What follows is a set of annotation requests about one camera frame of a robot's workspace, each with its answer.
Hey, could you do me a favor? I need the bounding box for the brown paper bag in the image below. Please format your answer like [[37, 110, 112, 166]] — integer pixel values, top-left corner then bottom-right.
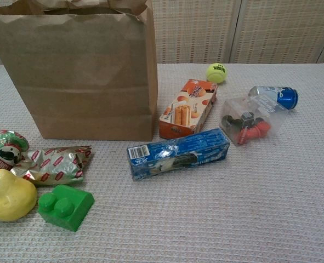
[[0, 0, 159, 142]]

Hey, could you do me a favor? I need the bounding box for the silver red snack bag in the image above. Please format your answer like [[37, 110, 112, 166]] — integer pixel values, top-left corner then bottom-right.
[[10, 145, 93, 188]]

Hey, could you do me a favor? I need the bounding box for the green toy building block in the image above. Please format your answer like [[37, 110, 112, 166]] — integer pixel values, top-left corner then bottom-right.
[[37, 184, 96, 233]]

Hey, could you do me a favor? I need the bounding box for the green Pringles chips can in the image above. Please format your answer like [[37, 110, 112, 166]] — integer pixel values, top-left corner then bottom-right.
[[0, 129, 31, 173]]

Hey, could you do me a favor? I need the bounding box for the yellow pear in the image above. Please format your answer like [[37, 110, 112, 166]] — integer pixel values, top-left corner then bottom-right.
[[0, 168, 38, 222]]

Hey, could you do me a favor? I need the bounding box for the clear bag of toys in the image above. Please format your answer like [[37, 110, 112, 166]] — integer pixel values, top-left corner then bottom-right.
[[218, 95, 290, 147]]

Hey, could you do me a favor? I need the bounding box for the blue cookie pack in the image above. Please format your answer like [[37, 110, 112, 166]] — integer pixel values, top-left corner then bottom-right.
[[126, 128, 231, 182]]

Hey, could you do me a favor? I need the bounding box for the orange wafer roll box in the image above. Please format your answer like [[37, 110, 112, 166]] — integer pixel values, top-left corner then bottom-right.
[[158, 78, 219, 140]]

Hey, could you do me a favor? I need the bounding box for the yellow tennis ball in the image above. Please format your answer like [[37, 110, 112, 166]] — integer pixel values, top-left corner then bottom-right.
[[205, 62, 229, 84]]

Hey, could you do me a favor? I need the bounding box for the white woven tablecloth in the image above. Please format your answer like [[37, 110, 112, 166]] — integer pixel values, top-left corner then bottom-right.
[[0, 62, 324, 263]]

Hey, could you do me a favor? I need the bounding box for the woven folding screen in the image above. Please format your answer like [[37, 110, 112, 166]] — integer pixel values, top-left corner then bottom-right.
[[0, 0, 324, 65]]

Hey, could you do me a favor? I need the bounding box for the blue and silver soda can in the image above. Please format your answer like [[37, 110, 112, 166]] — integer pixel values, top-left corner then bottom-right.
[[248, 85, 299, 111]]

